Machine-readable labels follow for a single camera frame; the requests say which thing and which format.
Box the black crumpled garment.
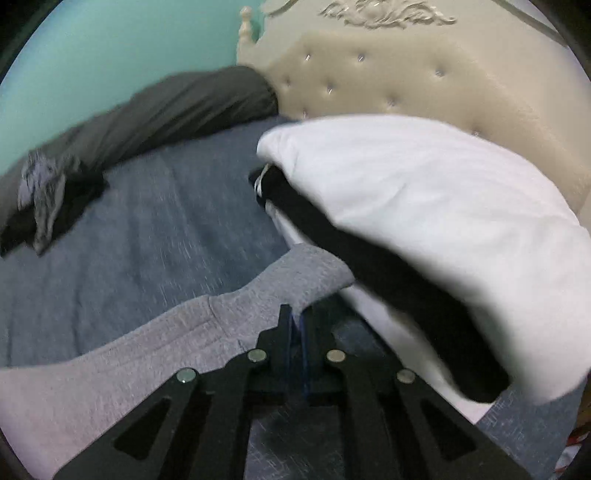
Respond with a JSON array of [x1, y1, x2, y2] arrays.
[[0, 171, 109, 259]]

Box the dark grey long pillow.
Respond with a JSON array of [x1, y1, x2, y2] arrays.
[[0, 65, 280, 222]]

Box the blue patterned bedspread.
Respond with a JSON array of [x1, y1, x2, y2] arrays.
[[0, 120, 573, 480]]

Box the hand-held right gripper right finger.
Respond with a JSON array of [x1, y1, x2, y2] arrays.
[[300, 307, 532, 480]]

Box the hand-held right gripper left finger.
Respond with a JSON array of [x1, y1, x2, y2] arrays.
[[53, 304, 294, 480]]

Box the black and white garment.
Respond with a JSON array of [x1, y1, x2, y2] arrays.
[[249, 165, 511, 403]]

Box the cream tufted headboard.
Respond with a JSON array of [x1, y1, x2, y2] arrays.
[[236, 0, 591, 217]]

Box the white pillow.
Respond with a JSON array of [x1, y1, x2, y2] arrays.
[[256, 114, 591, 407]]

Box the grey quilted sweater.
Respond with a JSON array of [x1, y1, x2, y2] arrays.
[[0, 244, 355, 472]]

